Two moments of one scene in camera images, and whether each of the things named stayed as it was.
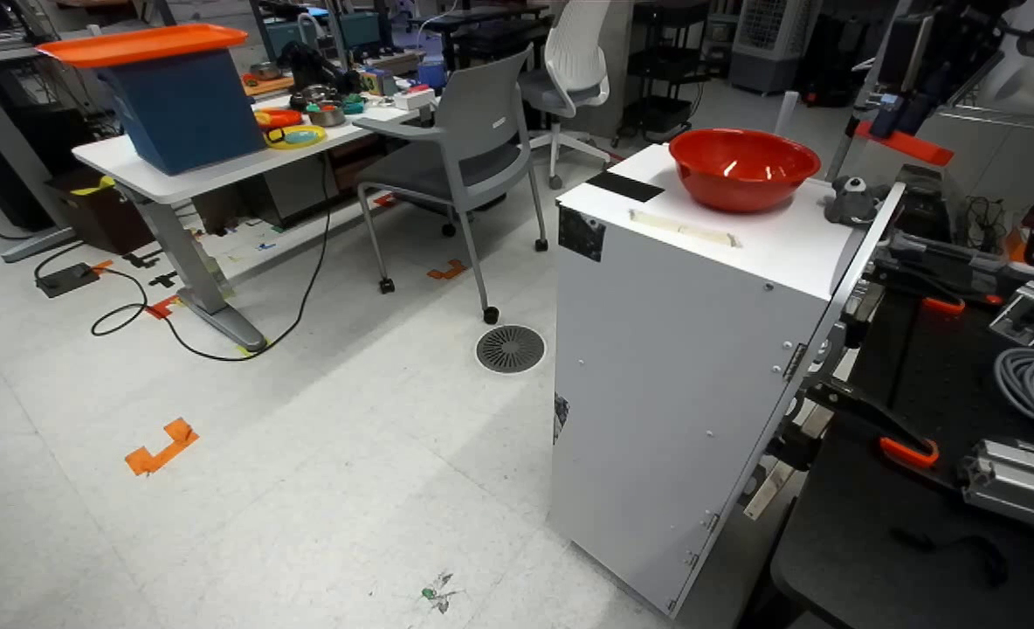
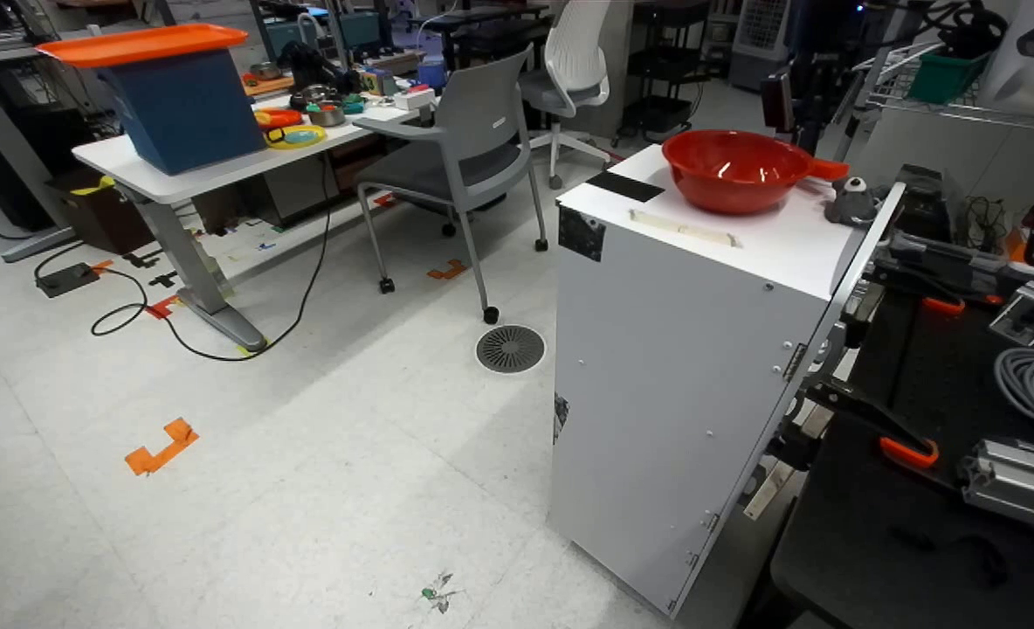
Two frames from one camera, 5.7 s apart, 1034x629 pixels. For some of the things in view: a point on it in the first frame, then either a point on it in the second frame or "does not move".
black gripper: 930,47 to 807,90
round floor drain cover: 512,350 does not move
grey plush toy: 849,201 does not move
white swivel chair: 574,76 does not move
